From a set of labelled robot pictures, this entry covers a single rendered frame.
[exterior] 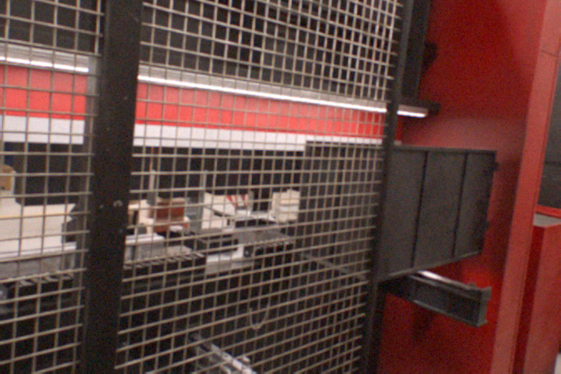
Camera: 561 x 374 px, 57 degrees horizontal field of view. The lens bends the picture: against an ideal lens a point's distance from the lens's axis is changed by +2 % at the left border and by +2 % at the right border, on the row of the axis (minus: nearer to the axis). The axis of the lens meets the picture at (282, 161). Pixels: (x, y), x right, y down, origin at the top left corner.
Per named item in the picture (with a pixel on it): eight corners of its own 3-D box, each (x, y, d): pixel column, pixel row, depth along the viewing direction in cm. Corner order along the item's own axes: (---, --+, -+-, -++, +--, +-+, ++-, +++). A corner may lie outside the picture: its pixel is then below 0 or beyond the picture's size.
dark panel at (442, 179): (477, 253, 214) (492, 149, 209) (482, 255, 212) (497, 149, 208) (287, 304, 135) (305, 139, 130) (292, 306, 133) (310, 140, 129)
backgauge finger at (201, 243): (188, 229, 167) (189, 214, 167) (238, 250, 149) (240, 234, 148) (156, 233, 159) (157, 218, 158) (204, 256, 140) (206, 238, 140)
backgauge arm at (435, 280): (344, 269, 225) (348, 238, 223) (487, 324, 179) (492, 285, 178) (332, 271, 219) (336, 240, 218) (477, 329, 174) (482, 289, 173)
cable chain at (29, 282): (193, 265, 127) (194, 250, 127) (206, 271, 123) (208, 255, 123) (-3, 298, 97) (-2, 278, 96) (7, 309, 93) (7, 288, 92)
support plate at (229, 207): (231, 203, 218) (232, 200, 218) (273, 216, 200) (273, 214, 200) (197, 205, 206) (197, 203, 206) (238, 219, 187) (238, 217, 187)
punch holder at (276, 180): (273, 188, 201) (277, 147, 200) (287, 192, 195) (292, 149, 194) (244, 189, 191) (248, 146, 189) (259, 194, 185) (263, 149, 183)
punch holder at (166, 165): (188, 192, 173) (192, 144, 172) (202, 197, 167) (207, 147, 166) (149, 194, 163) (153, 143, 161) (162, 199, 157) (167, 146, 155)
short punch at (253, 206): (267, 214, 196) (270, 190, 195) (270, 215, 195) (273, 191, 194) (247, 216, 189) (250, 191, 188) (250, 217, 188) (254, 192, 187)
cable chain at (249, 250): (329, 242, 164) (331, 230, 164) (343, 246, 160) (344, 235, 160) (241, 256, 138) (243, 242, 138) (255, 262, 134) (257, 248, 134)
